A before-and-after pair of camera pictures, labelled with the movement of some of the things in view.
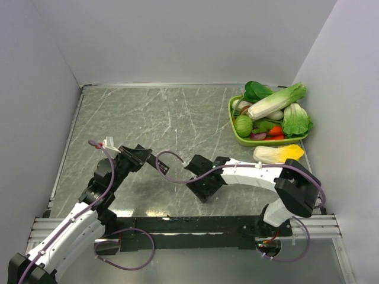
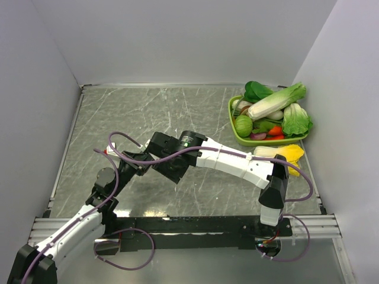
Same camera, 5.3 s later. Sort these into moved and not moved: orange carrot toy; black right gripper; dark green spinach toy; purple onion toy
Moved: black right gripper
Not moved: dark green spinach toy; purple onion toy; orange carrot toy
